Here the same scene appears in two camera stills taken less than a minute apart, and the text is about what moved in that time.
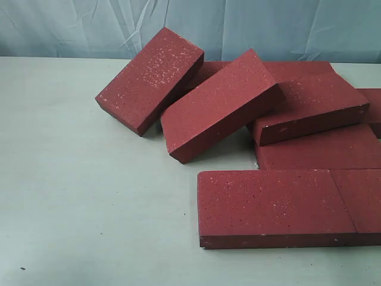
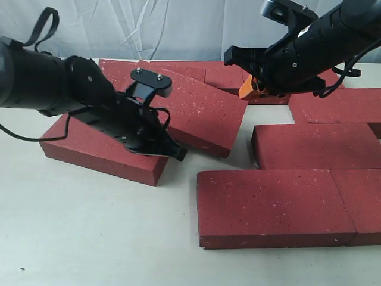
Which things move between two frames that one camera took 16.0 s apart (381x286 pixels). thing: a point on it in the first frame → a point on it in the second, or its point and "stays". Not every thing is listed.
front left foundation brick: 271,208 stays
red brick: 237,95 → 78,142
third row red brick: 350,148 stays
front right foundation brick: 361,190 stays
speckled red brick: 137,96 → 201,117
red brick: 314,114 → 119,71
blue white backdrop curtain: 347,31 stays
